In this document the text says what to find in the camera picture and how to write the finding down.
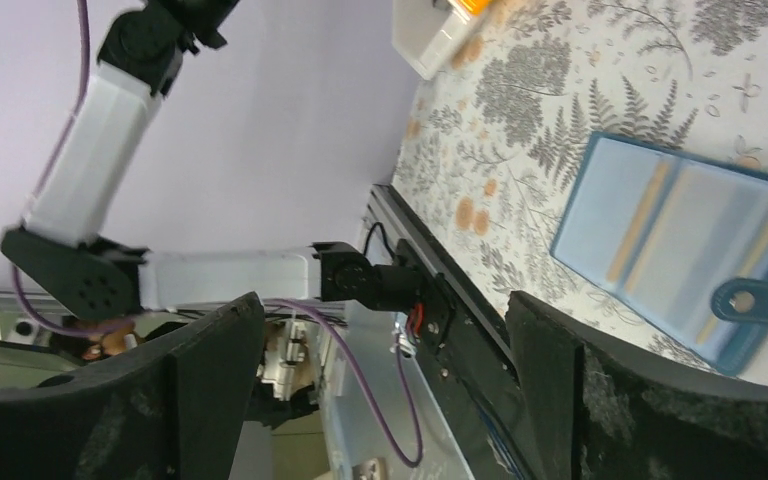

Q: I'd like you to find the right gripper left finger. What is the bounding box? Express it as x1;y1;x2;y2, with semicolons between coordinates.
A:
0;292;265;479

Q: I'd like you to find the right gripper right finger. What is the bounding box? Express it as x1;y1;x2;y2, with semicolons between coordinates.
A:
506;291;768;479

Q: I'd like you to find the blue card holder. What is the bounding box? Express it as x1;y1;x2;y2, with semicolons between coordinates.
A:
550;132;768;376

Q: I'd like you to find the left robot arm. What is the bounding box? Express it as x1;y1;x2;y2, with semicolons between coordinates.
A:
0;1;417;321

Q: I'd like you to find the floral table mat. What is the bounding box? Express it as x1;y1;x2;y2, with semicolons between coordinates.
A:
393;1;768;367

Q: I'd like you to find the white plastic bin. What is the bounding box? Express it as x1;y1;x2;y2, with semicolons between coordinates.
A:
391;0;482;80

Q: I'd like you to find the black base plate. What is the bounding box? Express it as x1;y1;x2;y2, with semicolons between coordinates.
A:
368;185;537;479

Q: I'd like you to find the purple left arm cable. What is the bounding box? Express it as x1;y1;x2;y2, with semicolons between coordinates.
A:
11;0;425;470

